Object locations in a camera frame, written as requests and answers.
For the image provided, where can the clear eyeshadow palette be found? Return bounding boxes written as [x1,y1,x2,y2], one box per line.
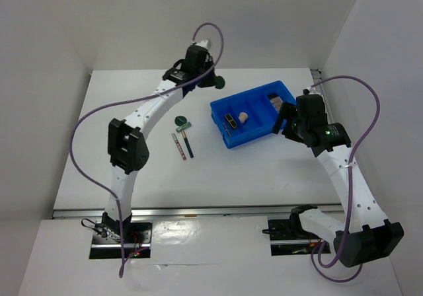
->
[269,96,284,112]

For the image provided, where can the black square powder compact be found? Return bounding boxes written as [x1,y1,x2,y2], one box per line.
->
[267,93,280,100]

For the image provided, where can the beige makeup sponge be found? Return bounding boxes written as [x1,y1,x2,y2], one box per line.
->
[238,112,249,124]

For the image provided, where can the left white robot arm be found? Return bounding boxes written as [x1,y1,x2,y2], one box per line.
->
[102,40,225,242]

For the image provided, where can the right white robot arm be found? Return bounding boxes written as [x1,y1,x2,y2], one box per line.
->
[272,93,404,268]

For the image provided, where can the blue plastic divided bin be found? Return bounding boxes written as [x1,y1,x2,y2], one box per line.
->
[210,81,296,149]

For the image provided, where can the green clear lipstick tube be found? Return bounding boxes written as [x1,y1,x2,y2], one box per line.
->
[176,122,192,133]

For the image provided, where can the green gold mascara pen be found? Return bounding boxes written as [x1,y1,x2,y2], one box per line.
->
[181,129,194,159]

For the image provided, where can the red lip gloss tube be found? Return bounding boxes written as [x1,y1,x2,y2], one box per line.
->
[171,133,186,161]

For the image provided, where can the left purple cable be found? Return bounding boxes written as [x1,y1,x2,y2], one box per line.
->
[70,22,225,279]

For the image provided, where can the purple cable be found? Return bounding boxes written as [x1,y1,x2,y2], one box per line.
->
[70,22,225,279]
[309,75,380,282]

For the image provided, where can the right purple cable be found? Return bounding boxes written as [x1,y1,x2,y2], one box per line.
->
[309,75,380,282]

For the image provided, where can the aluminium front rail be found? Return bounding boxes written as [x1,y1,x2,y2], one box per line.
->
[52,205,298,219]

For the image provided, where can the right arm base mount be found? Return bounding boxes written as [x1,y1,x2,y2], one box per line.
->
[262,219,322,256]

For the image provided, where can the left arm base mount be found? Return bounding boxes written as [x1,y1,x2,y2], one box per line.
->
[81,218,153,260]

